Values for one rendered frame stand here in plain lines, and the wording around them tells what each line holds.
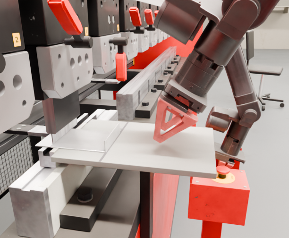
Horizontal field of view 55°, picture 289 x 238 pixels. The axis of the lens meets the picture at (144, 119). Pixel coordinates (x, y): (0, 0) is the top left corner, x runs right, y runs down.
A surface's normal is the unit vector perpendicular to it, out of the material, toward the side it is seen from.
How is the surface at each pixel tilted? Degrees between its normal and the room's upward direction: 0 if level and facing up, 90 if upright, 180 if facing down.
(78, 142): 0
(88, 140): 0
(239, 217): 90
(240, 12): 113
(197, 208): 90
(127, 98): 90
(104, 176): 0
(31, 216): 90
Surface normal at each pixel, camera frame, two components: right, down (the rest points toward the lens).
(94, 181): 0.00, -0.94
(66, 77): 0.98, 0.07
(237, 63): -0.21, 0.49
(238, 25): -0.40, 0.66
